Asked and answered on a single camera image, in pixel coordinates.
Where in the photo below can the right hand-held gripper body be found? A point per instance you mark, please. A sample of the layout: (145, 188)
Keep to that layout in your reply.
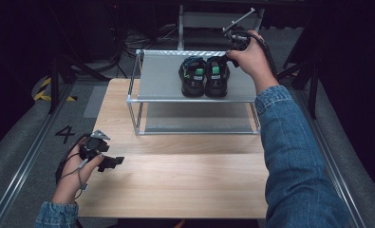
(239, 36)

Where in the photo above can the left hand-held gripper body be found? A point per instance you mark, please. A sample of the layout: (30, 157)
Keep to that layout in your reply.
(93, 145)

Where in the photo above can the grey two-tier shoe rack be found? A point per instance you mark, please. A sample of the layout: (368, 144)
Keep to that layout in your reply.
(163, 79)

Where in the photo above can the person's right hand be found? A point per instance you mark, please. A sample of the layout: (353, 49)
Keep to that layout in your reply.
(254, 63)

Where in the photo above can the person's left hand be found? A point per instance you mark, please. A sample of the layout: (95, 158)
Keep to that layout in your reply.
(69, 177)

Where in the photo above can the black tripod stand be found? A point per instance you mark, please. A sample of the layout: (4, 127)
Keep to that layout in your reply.
(311, 82)
(56, 76)

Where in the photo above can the grey metal frame stand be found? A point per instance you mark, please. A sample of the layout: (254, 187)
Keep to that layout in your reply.
(207, 20)

